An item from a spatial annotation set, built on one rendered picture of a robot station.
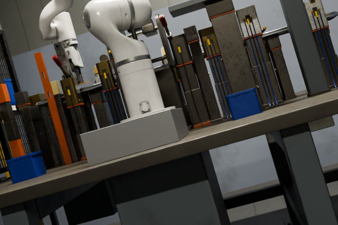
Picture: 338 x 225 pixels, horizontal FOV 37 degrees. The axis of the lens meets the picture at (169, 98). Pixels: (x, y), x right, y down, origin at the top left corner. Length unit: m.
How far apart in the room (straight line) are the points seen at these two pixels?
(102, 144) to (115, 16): 0.42
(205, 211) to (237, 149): 2.40
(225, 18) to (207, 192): 0.69
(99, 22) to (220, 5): 0.50
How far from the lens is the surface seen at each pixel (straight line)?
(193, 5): 1.91
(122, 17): 1.67
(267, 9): 3.96
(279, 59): 2.21
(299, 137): 1.42
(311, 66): 1.91
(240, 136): 1.37
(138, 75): 1.64
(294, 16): 1.92
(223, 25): 1.90
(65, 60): 2.21
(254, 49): 2.06
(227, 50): 1.89
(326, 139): 3.97
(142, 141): 1.51
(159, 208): 1.57
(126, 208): 1.58
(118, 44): 1.65
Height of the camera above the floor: 0.78
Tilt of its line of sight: 2 degrees up
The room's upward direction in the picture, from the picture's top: 16 degrees counter-clockwise
